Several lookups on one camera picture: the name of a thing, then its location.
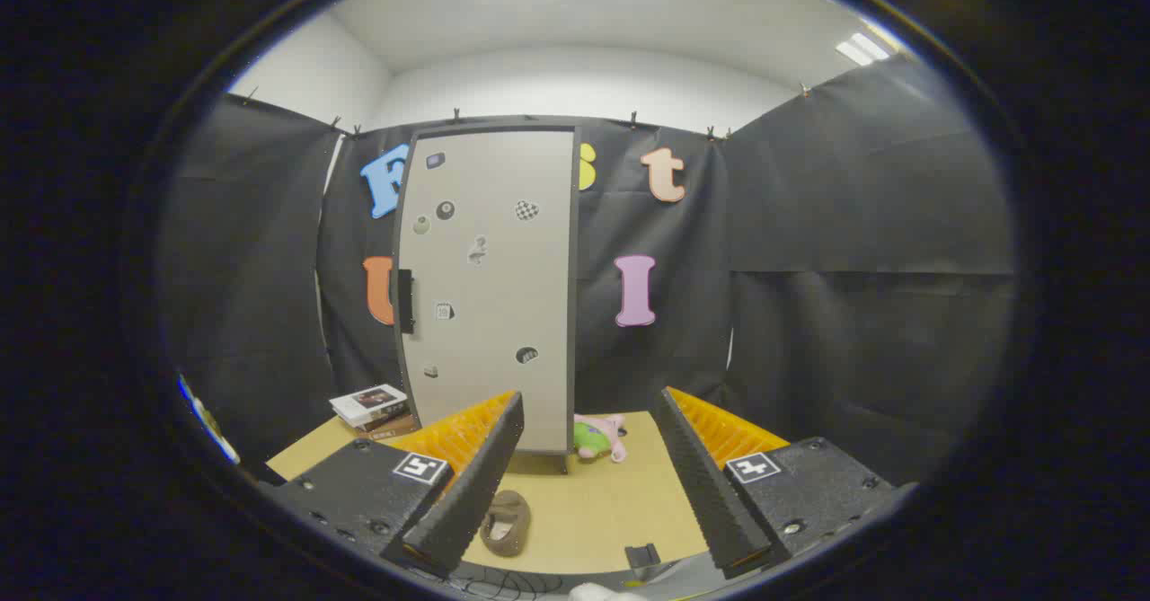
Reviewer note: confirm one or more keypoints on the white tray with small items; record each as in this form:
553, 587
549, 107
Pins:
216, 430

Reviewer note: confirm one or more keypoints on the small black clip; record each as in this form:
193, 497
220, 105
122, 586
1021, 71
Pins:
642, 555

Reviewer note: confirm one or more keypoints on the white book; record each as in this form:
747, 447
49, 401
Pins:
368, 402

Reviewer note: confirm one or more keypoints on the small ceiling light panel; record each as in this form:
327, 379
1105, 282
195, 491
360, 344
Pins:
862, 48

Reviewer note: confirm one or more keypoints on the pink and green plush toy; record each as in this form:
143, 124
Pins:
593, 437

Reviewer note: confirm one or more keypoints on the white lumpy object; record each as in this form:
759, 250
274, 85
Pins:
597, 593

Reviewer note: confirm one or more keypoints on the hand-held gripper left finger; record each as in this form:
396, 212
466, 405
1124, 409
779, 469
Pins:
476, 484

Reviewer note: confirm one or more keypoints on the brown book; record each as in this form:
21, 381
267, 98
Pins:
395, 428

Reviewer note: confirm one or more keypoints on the black backdrop cloth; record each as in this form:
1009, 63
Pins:
853, 224

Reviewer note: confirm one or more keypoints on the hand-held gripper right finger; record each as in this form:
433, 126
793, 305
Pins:
705, 484

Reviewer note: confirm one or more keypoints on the brown fuzzy shoe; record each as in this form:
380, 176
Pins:
505, 525

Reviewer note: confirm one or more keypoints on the dark grey shoe cabinet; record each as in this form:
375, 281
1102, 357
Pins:
574, 313

